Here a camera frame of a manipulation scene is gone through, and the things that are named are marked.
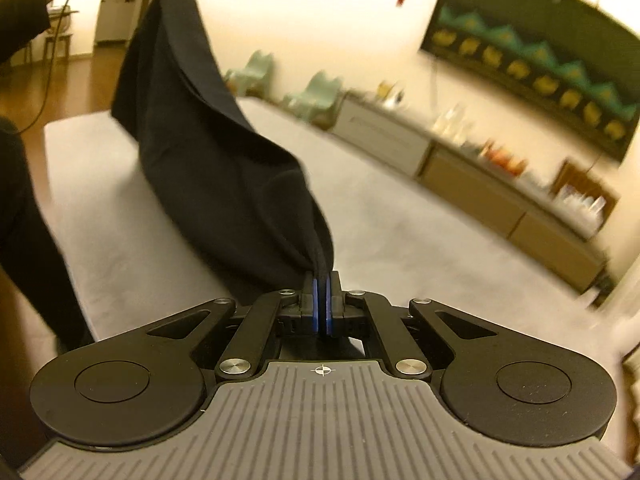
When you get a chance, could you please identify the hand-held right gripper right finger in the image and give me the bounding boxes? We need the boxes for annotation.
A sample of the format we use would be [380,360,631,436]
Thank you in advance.
[324,271,498,382]

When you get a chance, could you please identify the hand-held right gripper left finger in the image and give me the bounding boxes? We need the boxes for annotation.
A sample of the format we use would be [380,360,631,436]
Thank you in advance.
[145,271,321,382]

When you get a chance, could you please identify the black garment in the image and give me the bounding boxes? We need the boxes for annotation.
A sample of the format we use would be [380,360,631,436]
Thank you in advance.
[111,0,336,306]

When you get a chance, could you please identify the person's left forearm black sleeve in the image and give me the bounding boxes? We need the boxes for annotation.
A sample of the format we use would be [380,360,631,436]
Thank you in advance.
[0,0,52,66]

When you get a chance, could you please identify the white cupboard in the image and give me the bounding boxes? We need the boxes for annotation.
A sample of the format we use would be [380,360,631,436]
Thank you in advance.
[95,0,138,47]

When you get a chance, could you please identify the wooden stool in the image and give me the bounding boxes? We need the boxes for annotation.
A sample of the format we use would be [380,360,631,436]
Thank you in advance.
[42,5,81,63]

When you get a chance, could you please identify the long grey sideboard cabinet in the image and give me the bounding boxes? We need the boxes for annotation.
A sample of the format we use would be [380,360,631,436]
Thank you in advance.
[330,91,613,295]

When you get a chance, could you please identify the small green child chair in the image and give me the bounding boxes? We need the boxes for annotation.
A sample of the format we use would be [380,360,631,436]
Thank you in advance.
[285,71,346,128]
[225,50,275,98]

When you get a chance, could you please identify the cluster of clear glasses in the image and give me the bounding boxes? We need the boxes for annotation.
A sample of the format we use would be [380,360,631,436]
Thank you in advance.
[432,102,471,141]

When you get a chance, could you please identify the red fruit plate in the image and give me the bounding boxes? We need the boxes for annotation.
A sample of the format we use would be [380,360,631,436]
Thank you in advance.
[480,142,528,176]

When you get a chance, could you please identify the white storage basket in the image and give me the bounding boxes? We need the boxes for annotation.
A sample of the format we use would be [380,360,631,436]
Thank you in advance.
[557,185,608,233]

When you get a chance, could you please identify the wooden chess board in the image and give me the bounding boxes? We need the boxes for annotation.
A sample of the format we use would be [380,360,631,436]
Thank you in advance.
[552,159,621,221]

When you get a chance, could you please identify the person's dark clothed body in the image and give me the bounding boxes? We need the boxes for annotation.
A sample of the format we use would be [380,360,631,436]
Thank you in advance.
[0,117,96,361]

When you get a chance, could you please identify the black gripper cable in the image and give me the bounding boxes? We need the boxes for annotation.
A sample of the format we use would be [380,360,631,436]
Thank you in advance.
[10,0,76,136]

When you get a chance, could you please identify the green and black wall tapestry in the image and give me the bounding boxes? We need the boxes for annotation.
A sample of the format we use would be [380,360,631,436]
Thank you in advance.
[419,0,640,163]

